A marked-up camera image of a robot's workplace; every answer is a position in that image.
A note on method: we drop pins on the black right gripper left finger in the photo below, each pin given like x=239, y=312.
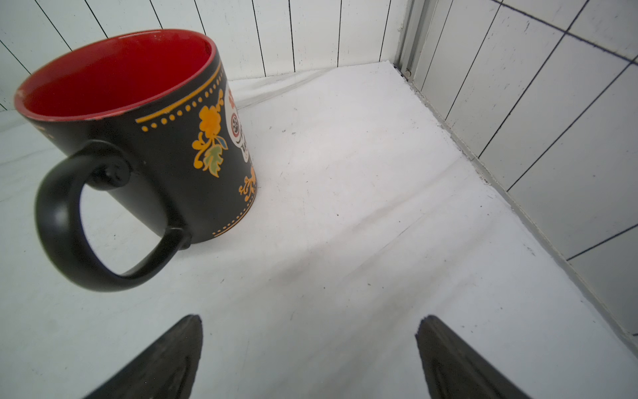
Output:
x=166, y=369

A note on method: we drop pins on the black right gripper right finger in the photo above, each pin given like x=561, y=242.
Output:
x=453, y=369

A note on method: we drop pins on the black skull mug red inside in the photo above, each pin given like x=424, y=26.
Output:
x=150, y=118

